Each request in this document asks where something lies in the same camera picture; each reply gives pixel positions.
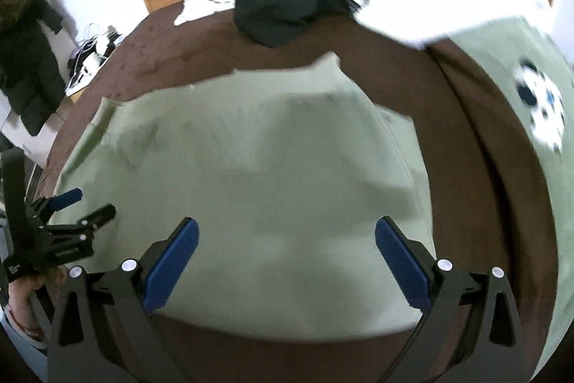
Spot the black hooded coat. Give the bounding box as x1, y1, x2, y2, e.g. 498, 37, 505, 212
0, 0, 68, 137

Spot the green panda print blanket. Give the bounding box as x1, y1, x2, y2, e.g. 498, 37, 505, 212
426, 15, 574, 195

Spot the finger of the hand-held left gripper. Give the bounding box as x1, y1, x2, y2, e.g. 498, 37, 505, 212
39, 205, 117, 241
31, 188, 84, 215

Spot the person's left hand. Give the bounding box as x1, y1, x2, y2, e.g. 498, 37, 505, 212
4, 273, 48, 332

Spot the green zip jacket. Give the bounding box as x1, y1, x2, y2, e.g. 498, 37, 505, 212
47, 51, 438, 332

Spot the tangle of charging cables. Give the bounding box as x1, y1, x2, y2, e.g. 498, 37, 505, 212
67, 23, 124, 90

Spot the brown bed blanket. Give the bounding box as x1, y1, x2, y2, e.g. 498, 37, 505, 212
33, 6, 561, 383

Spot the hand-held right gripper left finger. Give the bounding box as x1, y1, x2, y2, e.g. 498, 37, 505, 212
47, 217, 200, 383

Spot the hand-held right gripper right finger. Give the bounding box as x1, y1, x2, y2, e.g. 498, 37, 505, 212
374, 216, 523, 383

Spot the white cabinet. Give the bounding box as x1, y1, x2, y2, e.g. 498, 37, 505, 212
0, 93, 68, 168

